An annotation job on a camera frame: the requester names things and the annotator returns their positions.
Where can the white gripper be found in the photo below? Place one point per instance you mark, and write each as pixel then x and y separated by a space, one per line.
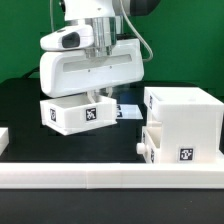
pixel 71 72

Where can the white drawer box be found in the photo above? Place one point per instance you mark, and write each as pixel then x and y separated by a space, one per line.
pixel 75 114
pixel 149 147

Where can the white drawer box front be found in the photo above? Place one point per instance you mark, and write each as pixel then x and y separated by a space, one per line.
pixel 149 147

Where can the white drawer cabinet frame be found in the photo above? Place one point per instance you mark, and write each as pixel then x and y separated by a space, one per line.
pixel 190 120

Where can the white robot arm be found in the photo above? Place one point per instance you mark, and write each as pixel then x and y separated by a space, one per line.
pixel 91 52

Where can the white marker sheet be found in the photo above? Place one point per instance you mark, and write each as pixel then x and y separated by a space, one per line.
pixel 128 111

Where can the white U-shaped fence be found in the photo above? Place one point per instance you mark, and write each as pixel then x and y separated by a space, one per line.
pixel 108 175

